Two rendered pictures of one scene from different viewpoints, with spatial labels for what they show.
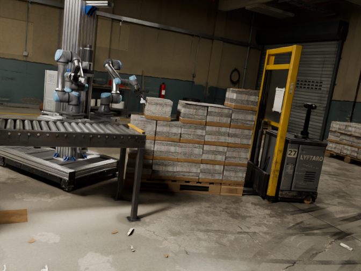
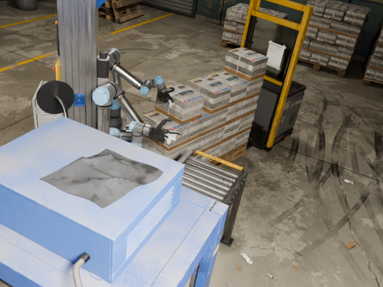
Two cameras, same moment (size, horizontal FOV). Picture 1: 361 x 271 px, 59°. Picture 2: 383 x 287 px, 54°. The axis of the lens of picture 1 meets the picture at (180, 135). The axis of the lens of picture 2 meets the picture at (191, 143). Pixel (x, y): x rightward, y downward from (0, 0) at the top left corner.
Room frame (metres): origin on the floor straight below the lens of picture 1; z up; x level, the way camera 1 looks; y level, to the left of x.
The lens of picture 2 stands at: (1.17, 2.33, 2.56)
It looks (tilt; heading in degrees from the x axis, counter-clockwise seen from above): 32 degrees down; 319
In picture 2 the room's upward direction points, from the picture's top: 9 degrees clockwise
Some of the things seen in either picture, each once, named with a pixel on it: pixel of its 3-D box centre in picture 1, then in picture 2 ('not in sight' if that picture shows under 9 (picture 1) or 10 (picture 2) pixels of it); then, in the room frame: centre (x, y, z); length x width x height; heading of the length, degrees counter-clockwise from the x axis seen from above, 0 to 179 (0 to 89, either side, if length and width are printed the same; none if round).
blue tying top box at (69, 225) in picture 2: not in sight; (82, 186); (2.21, 1.92, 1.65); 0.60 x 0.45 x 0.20; 28
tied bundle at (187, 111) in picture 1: (191, 112); (207, 94); (3.83, -0.09, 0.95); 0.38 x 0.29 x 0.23; 12
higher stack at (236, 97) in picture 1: (234, 141); (236, 105); (3.94, -0.68, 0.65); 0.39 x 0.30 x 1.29; 11
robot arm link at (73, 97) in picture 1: (73, 97); (111, 136); (3.42, 1.20, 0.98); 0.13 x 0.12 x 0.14; 126
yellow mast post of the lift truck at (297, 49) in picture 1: (283, 122); (286, 83); (3.69, -1.17, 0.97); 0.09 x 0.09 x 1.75; 11
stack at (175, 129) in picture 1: (175, 154); (192, 140); (3.80, 0.03, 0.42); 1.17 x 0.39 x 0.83; 101
